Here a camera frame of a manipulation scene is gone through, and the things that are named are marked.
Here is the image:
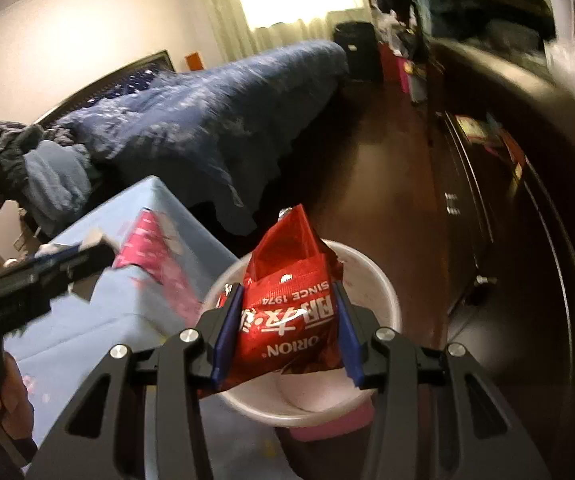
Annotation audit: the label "red snack bag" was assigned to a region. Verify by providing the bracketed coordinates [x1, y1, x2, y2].
[217, 205, 344, 392]

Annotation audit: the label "white pink trash bin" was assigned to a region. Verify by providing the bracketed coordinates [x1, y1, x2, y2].
[202, 238, 403, 443]

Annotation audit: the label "person's left hand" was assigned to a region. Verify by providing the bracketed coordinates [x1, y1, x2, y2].
[0, 352, 34, 440]

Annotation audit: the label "light blue star tablecloth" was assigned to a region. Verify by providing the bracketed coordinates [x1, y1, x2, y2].
[4, 177, 295, 479]

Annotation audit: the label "light blue fleece blanket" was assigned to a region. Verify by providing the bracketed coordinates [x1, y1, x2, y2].
[22, 140, 92, 237]

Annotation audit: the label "dark clothes pile on chair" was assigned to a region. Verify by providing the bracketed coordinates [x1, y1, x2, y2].
[0, 122, 45, 210]

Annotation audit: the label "bed with blue duvet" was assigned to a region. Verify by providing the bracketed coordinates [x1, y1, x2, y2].
[55, 40, 348, 235]

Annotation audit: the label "dark wooden dresser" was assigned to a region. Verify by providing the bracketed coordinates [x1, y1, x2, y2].
[427, 39, 575, 477]

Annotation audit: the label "red pink storage boxes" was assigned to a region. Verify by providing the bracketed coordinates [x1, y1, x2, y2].
[379, 42, 427, 105]

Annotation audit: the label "black suitcase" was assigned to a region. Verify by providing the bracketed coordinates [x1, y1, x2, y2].
[333, 21, 383, 84]

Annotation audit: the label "green window curtain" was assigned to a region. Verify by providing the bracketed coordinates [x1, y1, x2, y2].
[201, 0, 372, 62]

